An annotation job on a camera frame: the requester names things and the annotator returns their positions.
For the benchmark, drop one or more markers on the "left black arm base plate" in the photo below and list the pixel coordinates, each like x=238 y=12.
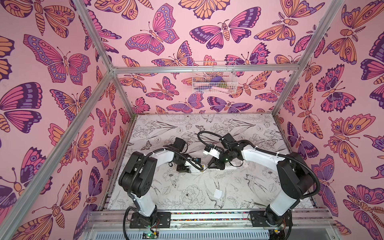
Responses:
x=160 y=220

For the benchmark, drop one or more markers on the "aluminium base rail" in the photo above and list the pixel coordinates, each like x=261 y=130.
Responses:
x=307 y=224

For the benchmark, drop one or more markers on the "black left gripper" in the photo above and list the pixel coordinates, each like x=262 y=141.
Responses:
x=183 y=169

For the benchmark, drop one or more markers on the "green circuit board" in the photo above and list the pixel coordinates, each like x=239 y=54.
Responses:
x=150 y=235

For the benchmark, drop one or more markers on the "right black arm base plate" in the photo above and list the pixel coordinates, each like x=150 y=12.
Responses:
x=268 y=219

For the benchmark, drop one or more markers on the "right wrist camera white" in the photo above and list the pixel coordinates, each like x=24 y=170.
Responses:
x=211 y=151

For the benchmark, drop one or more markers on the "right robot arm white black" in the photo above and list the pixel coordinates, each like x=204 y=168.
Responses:
x=297 y=180

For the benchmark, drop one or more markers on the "purple item in basket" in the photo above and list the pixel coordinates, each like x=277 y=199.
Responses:
x=217 y=79

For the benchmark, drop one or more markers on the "white wire basket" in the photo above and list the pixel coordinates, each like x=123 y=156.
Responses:
x=201 y=76

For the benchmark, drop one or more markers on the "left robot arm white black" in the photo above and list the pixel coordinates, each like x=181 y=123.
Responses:
x=137 y=176

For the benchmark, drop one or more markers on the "white remote control green sticker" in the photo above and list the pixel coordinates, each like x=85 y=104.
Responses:
x=230 y=166

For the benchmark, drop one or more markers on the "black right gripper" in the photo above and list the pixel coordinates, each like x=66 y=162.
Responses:
x=218 y=160

